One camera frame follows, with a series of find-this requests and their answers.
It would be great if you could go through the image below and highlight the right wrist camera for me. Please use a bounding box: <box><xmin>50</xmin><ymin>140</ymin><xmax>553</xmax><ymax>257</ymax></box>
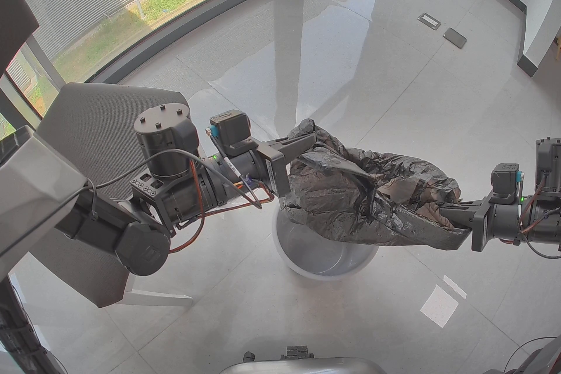
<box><xmin>490</xmin><ymin>163</ymin><xmax>523</xmax><ymax>206</ymax></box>

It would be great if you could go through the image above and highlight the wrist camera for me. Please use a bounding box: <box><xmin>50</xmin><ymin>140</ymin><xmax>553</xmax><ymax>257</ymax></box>
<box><xmin>208</xmin><ymin>111</ymin><xmax>264</xmax><ymax>159</ymax></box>
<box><xmin>490</xmin><ymin>163</ymin><xmax>523</xmax><ymax>206</ymax></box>

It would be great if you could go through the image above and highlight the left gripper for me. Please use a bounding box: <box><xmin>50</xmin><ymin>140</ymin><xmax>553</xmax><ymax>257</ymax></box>
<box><xmin>195</xmin><ymin>132</ymin><xmax>317</xmax><ymax>215</ymax></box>

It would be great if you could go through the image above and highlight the black plastic bag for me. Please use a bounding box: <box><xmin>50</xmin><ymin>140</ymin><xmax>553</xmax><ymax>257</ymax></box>
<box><xmin>280</xmin><ymin>118</ymin><xmax>472</xmax><ymax>252</ymax></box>

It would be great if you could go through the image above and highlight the grey chair with white frame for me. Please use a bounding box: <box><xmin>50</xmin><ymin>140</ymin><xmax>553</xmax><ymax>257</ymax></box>
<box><xmin>0</xmin><ymin>0</ymin><xmax>194</xmax><ymax>309</ymax></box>

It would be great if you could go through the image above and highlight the black cable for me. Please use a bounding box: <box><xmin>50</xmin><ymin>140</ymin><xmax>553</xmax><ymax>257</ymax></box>
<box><xmin>0</xmin><ymin>149</ymin><xmax>264</xmax><ymax>251</ymax></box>
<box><xmin>504</xmin><ymin>336</ymin><xmax>561</xmax><ymax>374</ymax></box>

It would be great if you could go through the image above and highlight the white trash bin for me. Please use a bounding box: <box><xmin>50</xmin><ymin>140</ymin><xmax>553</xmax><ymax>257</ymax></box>
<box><xmin>274</xmin><ymin>203</ymin><xmax>380</xmax><ymax>280</ymax></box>

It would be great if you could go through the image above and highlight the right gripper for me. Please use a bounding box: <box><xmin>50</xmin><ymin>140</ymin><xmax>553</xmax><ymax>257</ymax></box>
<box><xmin>440</xmin><ymin>197</ymin><xmax>527</xmax><ymax>252</ymax></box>

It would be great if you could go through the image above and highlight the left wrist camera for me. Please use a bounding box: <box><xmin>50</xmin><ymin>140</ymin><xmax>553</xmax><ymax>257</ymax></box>
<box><xmin>208</xmin><ymin>111</ymin><xmax>264</xmax><ymax>159</ymax></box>

